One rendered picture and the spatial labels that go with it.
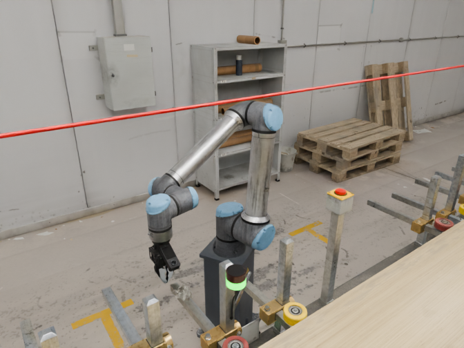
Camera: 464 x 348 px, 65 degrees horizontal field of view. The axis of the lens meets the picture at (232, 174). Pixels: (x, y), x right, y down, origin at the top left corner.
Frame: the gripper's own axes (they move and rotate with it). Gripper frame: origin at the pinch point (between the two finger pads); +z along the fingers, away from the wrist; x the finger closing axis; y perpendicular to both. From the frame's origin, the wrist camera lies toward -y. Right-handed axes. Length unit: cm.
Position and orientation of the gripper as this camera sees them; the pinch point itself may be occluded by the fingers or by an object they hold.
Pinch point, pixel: (166, 281)
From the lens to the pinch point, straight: 157.5
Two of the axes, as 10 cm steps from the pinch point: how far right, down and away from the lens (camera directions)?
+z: 0.0, 9.2, 4.0
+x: -8.1, 2.3, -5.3
